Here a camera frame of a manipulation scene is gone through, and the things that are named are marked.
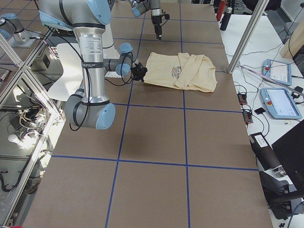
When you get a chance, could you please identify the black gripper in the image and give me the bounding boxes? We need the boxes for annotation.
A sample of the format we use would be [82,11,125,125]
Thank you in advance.
[152,15,162,39]
[133,68,145,82]

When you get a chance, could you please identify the cream long-sleeve printed shirt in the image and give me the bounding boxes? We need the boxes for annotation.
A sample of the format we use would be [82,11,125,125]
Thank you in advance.
[144,52,218,93]

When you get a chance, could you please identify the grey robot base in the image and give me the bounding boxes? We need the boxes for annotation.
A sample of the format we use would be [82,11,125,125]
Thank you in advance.
[0,13,41,48]

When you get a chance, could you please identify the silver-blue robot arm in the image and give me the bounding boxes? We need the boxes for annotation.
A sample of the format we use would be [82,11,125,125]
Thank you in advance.
[128,0,163,40]
[38,0,147,130]

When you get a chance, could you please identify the black bottle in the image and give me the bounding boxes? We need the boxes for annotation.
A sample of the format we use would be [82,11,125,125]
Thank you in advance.
[220,7,233,31]

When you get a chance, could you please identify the red bottle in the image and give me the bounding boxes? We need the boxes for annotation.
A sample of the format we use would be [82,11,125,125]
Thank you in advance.
[216,0,227,21]

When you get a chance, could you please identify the orange terminal block far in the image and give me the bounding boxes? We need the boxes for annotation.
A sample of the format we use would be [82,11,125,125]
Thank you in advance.
[237,93,247,105]

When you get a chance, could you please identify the orange terminal block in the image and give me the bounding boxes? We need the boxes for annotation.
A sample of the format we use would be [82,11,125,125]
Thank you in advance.
[237,93,247,105]
[242,109,253,125]

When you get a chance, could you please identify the orange terminal block near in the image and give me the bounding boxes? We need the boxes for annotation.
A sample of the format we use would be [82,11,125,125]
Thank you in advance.
[242,109,253,125]

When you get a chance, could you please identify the small black square pad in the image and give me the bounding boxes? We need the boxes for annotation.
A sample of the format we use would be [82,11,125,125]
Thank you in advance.
[254,107,265,114]

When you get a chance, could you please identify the far blue teach pendant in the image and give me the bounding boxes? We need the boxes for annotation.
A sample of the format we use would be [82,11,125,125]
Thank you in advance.
[262,59,292,86]

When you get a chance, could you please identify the blue teach pendant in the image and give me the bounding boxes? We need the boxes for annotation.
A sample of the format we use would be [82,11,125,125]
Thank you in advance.
[260,88,302,120]
[262,59,292,86]

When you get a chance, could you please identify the near blue teach pendant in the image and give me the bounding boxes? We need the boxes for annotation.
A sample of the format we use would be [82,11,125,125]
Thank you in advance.
[260,88,302,120]

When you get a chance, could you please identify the black cylinder with label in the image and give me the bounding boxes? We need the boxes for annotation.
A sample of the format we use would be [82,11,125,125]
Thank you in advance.
[248,133,281,170]

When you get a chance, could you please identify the black monitor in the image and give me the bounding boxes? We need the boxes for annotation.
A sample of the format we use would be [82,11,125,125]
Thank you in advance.
[272,121,304,190]

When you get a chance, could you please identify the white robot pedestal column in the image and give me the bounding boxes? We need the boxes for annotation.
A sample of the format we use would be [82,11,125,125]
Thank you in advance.
[102,0,124,78]

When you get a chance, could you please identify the aluminium frame rail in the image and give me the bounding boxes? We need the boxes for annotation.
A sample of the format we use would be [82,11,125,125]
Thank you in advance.
[0,140,46,226]

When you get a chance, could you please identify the aluminium frame post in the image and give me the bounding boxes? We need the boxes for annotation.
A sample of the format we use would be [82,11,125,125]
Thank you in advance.
[228,0,269,74]

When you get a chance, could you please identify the bundle of white cables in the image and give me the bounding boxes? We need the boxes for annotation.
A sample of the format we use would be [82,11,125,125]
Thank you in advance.
[19,104,52,126]

